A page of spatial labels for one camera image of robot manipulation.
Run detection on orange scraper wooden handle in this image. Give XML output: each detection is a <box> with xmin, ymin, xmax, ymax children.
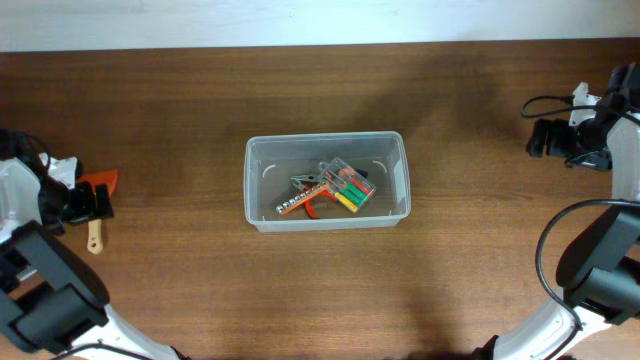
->
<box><xmin>76</xmin><ymin>170</ymin><xmax>119</xmax><ymax>255</ymax></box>

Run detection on orange socket bit rail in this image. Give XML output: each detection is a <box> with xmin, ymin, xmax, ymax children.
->
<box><xmin>275</xmin><ymin>181</ymin><xmax>330</xmax><ymax>219</ymax></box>

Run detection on small red-handled pliers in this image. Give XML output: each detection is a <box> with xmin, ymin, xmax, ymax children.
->
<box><xmin>283</xmin><ymin>175</ymin><xmax>337</xmax><ymax>220</ymax></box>

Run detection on clear case coloured tubes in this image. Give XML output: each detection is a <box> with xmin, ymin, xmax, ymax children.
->
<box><xmin>318</xmin><ymin>157</ymin><xmax>376</xmax><ymax>213</ymax></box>

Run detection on orange-black long nose pliers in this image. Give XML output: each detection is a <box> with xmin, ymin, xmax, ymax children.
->
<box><xmin>289</xmin><ymin>169</ymin><xmax>369</xmax><ymax>186</ymax></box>

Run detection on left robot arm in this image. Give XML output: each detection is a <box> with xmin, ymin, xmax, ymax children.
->
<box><xmin>1</xmin><ymin>129</ymin><xmax>184</xmax><ymax>360</ymax></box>

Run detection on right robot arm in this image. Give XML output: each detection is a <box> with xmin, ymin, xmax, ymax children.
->
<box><xmin>471</xmin><ymin>63</ymin><xmax>639</xmax><ymax>360</ymax></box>

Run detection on clear plastic container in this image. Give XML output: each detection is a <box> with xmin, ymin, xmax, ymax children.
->
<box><xmin>244</xmin><ymin>131</ymin><xmax>411</xmax><ymax>232</ymax></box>

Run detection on right black cable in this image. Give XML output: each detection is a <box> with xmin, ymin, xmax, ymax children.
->
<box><xmin>520</xmin><ymin>94</ymin><xmax>640</xmax><ymax>360</ymax></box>

